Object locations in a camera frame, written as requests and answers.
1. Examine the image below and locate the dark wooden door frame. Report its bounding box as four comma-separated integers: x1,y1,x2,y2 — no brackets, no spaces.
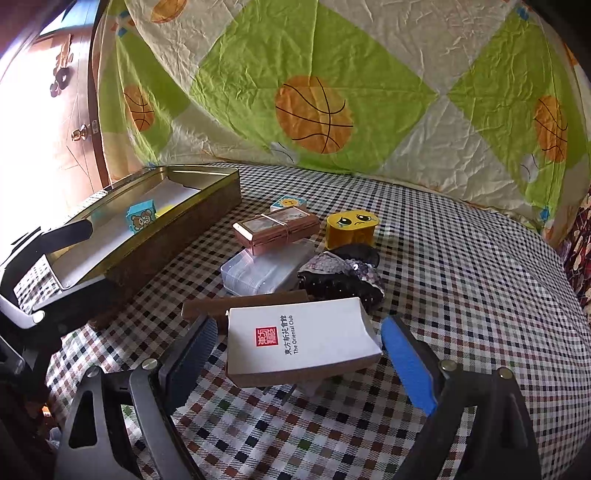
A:
85,0,114,190

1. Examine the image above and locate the pink metal case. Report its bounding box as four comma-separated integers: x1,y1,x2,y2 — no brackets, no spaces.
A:
232,206,321,256

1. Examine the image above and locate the blue sun-printed block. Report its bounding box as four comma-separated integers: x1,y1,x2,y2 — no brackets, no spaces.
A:
269,196,308,214

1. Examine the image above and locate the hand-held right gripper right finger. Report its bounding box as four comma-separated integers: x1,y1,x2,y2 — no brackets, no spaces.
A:
381,315,543,480

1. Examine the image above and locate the checkered tablecloth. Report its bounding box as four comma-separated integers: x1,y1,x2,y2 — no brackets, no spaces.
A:
9,161,591,480

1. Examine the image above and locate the wooden door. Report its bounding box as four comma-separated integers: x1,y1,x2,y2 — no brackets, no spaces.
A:
0,0,112,217

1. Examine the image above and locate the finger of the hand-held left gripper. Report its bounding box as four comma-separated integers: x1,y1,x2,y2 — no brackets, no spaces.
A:
2,219,94,274
28,274,122,334

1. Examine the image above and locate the blue bear-printed block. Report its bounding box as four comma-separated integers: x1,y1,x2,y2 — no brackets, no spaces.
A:
126,203,158,236

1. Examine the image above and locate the dark red floral cloth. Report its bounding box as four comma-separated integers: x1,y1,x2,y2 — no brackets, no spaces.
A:
556,185,591,319

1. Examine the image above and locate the white ridged ramp block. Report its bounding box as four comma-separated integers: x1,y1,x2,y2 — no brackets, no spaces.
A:
220,240,317,297

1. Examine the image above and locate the gold rectangular tin box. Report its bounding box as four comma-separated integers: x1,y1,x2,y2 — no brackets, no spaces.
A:
44,165,243,319

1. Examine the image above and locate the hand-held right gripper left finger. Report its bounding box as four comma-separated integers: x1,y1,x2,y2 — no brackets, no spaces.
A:
54,315,219,480

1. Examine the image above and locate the brown door ornament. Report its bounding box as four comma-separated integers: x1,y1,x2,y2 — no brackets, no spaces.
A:
48,34,75,99

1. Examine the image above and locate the white card box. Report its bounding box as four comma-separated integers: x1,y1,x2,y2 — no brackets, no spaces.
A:
225,296,384,388

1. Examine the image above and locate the yellow crying-face box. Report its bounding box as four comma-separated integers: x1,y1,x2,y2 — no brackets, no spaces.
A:
326,210,380,252

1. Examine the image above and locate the brown wooden comb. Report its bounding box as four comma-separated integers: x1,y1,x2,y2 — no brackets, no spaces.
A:
181,290,310,334

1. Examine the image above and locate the basketball-print quilt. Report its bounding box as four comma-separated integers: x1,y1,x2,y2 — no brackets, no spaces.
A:
95,0,591,241

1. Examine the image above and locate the dark sequined pouch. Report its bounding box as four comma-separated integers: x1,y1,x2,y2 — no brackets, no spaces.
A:
297,253,386,311

